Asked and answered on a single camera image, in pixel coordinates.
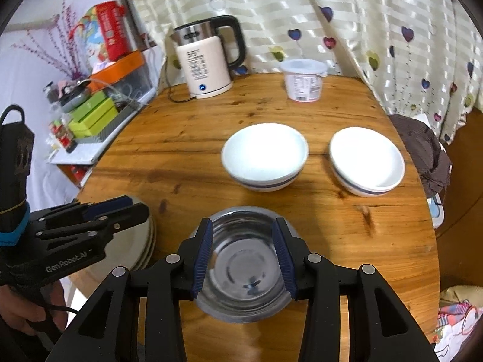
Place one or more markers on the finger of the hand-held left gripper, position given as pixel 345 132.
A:
pixel 124 217
pixel 109 203

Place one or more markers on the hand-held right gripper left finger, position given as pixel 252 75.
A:
pixel 202 260

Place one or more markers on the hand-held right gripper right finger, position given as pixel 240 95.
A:
pixel 283 260

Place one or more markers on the stainless steel bowl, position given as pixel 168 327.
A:
pixel 241 264

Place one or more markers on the white bowl with blue band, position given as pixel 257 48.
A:
pixel 264 154
pixel 364 158

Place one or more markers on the person's left hand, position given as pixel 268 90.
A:
pixel 15 307

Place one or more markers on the white bedding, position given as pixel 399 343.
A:
pixel 77 294

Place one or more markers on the red item under shelf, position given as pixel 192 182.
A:
pixel 79 175

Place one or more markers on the white shelf board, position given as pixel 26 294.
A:
pixel 75 154

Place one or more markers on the green flat box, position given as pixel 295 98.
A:
pixel 92 107
pixel 94 124

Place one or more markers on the red figurine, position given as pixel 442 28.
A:
pixel 64 135

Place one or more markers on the grey round device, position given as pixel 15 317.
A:
pixel 73 96

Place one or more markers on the small dark ornament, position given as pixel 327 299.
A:
pixel 51 91

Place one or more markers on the clear storage box orange lid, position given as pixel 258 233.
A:
pixel 124 73

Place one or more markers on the white and blue object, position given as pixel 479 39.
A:
pixel 436 211

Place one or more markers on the purple dried branches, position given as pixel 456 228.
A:
pixel 56 49

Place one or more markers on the colourful printed gift bag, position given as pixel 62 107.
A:
pixel 90 37

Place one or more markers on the cream electric kettle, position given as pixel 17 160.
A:
pixel 203 64

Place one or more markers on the red carton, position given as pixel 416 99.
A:
pixel 113 32

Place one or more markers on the brown striped cloth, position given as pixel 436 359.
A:
pixel 422 151

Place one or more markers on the white plastic tub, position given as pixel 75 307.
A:
pixel 303 83

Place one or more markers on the colourful patterned cloth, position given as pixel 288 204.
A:
pixel 460 320

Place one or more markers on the heart print curtain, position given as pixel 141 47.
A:
pixel 339 15

